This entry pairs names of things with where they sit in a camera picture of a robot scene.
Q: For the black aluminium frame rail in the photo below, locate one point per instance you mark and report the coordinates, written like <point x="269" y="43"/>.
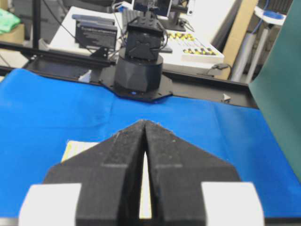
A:
<point x="69" y="67"/>

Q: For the yellow striped white towel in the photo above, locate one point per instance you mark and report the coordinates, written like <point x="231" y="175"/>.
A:
<point x="76" y="147"/>

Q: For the white screwdriver set tray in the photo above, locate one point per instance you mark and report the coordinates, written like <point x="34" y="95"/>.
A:
<point x="192" y="49"/>

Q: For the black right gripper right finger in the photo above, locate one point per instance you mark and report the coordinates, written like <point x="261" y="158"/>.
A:
<point x="191" y="187"/>

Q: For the blue table cloth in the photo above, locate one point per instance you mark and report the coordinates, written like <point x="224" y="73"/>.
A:
<point x="39" y="116"/>

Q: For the black vertical pole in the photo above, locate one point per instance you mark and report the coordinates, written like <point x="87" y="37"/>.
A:
<point x="36" y="27"/>

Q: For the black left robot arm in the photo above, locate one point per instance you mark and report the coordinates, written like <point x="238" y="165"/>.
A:
<point x="139" y="66"/>

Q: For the green plastic bag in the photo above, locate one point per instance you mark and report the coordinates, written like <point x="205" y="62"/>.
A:
<point x="8" y="21"/>

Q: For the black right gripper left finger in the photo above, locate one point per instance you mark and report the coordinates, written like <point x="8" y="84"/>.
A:
<point x="97" y="187"/>

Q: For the black electronics box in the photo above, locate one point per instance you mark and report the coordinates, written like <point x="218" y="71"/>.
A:
<point x="93" y="32"/>

